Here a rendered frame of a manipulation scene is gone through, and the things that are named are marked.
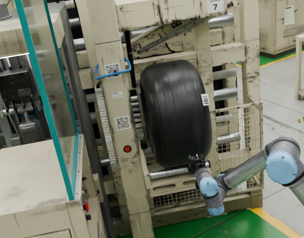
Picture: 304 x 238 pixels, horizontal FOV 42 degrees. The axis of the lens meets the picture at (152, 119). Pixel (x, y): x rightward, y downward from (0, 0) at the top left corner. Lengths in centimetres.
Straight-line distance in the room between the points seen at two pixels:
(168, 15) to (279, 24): 458
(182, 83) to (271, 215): 166
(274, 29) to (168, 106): 486
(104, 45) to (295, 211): 209
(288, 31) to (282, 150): 536
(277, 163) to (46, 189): 89
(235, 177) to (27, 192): 90
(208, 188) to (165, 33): 104
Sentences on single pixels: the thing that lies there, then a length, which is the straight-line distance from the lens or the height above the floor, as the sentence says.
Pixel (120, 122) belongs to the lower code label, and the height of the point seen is 123.
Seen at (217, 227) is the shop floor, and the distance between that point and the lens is 320.
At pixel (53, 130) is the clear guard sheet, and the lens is 135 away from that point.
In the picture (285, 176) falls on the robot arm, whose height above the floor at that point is 121.
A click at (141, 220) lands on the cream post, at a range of 245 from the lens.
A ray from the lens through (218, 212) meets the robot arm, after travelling 183.
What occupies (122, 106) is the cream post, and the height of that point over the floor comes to 131.
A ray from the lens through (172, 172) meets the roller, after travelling 219.
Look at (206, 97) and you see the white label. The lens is 197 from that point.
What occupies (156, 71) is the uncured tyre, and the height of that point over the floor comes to 146.
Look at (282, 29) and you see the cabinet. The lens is 677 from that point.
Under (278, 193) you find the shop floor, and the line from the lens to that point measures 353.
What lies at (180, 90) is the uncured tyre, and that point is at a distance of 195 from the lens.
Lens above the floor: 210
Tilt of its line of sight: 25 degrees down
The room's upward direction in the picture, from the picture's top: 9 degrees counter-clockwise
